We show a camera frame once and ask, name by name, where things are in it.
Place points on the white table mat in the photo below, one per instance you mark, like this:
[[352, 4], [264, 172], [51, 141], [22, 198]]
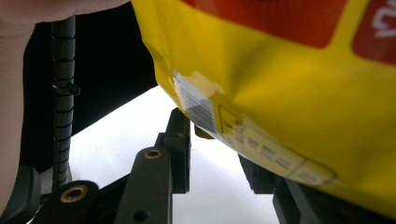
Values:
[[124, 140]]

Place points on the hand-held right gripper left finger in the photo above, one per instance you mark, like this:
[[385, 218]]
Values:
[[180, 155]]

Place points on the yellow green sauce pouch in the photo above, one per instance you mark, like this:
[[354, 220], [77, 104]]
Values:
[[280, 77]]

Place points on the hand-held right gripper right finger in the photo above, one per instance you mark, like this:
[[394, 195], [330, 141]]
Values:
[[258, 180]]

